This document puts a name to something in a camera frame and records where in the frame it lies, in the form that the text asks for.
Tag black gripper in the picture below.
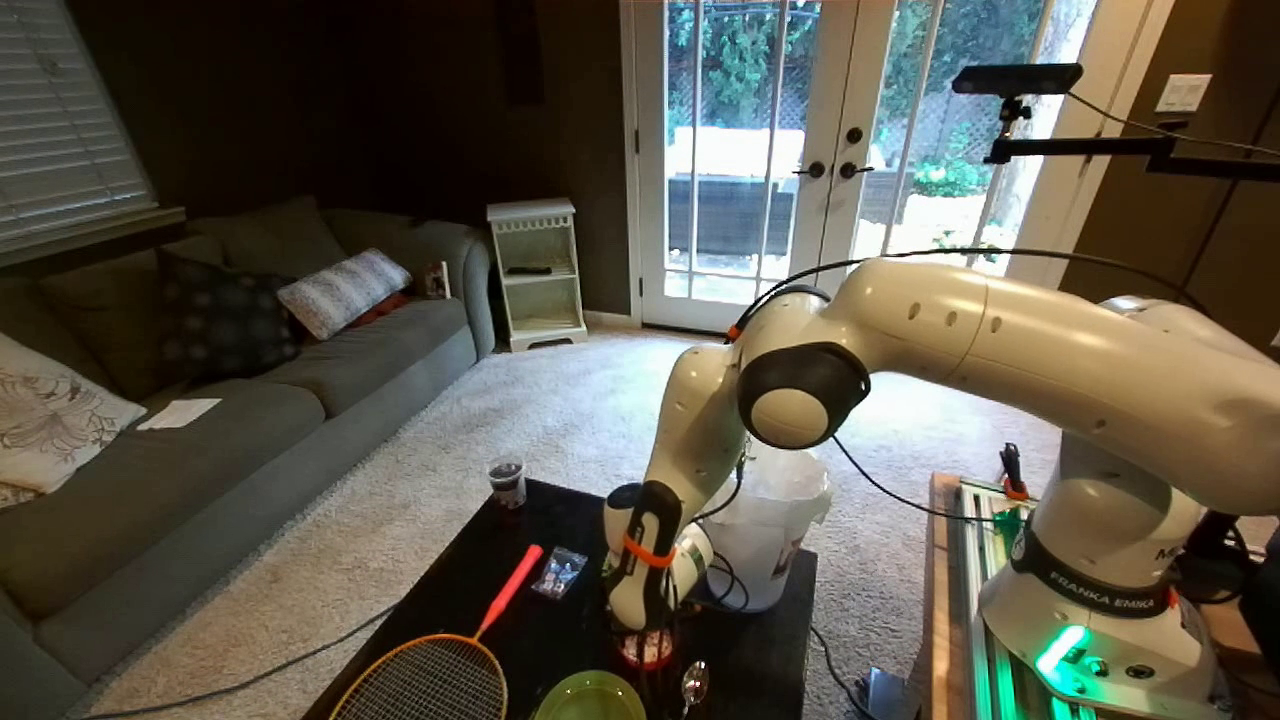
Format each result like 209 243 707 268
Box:
610 615 682 656

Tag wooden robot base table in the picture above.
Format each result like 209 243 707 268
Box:
919 474 1280 720

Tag white trash bin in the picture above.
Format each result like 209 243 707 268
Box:
705 534 809 615

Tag metal spoon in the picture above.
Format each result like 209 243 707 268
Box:
677 656 714 715

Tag green plate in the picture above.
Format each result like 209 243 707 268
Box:
532 670 651 720

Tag small plastic packet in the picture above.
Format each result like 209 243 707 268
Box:
529 546 593 605

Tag black coffee table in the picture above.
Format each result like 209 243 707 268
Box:
299 475 818 720

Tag small printed cup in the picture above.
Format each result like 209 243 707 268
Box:
483 455 532 513

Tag white side shelf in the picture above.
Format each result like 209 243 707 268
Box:
483 198 593 355

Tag white french doors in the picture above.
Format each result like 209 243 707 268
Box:
616 0 1176 375

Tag grey striped pillow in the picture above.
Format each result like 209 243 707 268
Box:
274 243 414 346

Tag grey fabric sofa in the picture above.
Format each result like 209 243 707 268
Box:
0 198 499 720

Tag white paper sheet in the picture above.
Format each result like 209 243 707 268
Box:
131 398 224 436

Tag dark dotted pillow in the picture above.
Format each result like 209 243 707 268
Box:
156 249 305 392

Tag white printed pillow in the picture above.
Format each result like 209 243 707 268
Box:
0 327 152 513

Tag white window blinds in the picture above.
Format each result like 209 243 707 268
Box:
0 0 188 263

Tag badminton racket with red handle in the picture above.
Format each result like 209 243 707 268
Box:
327 539 551 720

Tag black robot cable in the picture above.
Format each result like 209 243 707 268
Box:
692 241 1205 621

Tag black floor cable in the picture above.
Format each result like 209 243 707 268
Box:
74 602 408 720

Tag black stereo camera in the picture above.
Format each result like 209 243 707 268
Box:
948 60 1089 99

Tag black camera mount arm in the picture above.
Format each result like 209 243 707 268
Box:
981 94 1280 186

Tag white light switch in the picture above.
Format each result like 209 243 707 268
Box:
1150 69 1215 118

